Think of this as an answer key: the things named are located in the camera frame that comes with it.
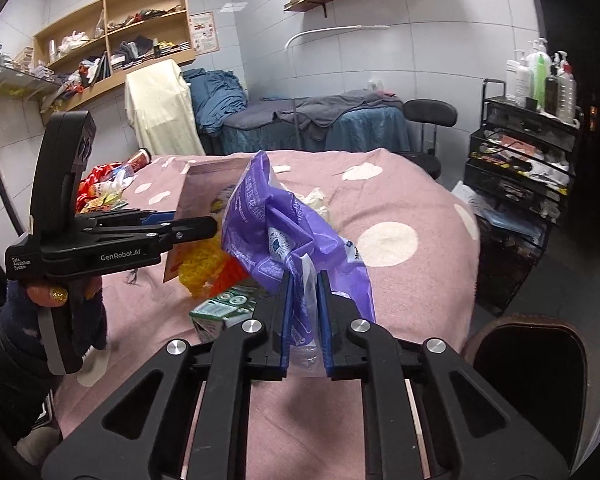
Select curved white rail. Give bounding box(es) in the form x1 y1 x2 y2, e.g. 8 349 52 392
286 24 392 52

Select wall poster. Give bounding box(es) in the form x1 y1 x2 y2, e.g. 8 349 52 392
189 11 220 54

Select wooden wall cabinet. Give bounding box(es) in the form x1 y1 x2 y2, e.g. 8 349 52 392
32 0 197 112

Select crumpled white tissue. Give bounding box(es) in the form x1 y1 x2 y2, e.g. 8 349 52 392
295 187 334 222

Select dark brown bottle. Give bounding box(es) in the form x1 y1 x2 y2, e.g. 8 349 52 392
545 60 562 115

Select yellow foam mesh net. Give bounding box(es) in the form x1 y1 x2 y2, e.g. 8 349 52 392
177 237 231 299

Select massage bed with blue cover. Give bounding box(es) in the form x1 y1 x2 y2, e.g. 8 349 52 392
200 91 413 156

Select white wall shelf with boxes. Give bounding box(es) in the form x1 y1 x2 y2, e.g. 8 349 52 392
0 35 67 112

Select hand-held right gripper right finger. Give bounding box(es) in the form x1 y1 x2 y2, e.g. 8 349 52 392
317 270 571 480

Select cream towel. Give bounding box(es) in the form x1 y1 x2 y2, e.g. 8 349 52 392
125 58 206 157

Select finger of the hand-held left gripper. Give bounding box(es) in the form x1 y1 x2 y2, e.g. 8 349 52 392
82 215 219 252
72 207 177 228

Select brown trash bin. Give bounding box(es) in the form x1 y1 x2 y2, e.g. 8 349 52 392
462 312 600 477

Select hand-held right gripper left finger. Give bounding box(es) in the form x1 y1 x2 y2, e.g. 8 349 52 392
42 270 294 480

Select green pump bottle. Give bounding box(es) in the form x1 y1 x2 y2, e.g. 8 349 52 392
527 39 552 100

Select black mesh cart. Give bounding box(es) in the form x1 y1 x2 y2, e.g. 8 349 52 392
467 78 584 318

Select red paper cup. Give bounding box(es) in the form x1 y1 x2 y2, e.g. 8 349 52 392
125 147 154 174

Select pile of blue bedding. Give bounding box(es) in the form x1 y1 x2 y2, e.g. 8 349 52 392
182 67 249 136

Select green and white carton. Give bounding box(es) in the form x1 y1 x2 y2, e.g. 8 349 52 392
189 285 259 344

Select pile of snack packets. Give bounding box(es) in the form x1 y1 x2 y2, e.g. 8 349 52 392
75 160 147 214

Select person's left hand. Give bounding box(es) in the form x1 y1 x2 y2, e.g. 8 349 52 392
24 275 103 309

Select blue plastic sheet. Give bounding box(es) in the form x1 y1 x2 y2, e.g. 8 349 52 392
479 206 547 242

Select purple plastic bag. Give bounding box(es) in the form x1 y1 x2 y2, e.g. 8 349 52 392
220 150 378 378

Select pink-brown paper bag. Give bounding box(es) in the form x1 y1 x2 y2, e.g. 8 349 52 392
162 156 256 283

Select orange foam mesh net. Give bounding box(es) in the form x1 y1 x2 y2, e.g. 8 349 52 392
205 255 252 294

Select white paper sheets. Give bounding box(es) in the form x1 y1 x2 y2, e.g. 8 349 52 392
451 180 487 212

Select pink dotted blanket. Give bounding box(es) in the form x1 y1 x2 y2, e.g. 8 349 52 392
55 149 481 480

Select black chair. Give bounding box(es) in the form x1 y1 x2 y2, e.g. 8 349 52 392
397 98 458 179

